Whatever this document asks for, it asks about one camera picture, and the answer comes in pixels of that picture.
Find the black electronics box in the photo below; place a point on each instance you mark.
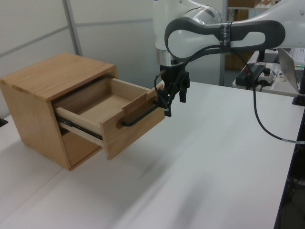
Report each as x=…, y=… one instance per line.
x=251, y=72

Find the small pale scissors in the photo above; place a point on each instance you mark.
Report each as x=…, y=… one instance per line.
x=278, y=75

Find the black stand clamp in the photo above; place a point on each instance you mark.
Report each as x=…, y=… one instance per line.
x=299, y=100

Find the pale wooden drawer cabinet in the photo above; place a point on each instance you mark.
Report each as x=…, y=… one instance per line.
x=31, y=107

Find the black monitor stand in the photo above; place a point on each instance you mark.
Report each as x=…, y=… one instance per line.
x=261, y=56

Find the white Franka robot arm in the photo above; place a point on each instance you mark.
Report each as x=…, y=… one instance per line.
x=190, y=35

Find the grey emergency stop button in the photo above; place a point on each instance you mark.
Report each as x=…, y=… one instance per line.
x=267, y=76

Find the brown cardboard box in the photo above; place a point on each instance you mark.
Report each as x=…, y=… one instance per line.
x=243, y=3

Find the brown wooden cabinet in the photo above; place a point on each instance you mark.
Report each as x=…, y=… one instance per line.
x=238, y=62

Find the silver laptop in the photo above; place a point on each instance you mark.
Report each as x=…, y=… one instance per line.
x=288, y=69

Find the small black block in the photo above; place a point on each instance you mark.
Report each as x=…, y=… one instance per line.
x=3, y=122

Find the wooden drawer with groove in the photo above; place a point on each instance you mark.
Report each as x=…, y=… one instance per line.
x=78, y=148

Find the grey partition post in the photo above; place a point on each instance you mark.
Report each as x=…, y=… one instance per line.
x=222, y=71

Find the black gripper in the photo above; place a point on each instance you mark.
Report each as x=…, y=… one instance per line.
x=174, y=74

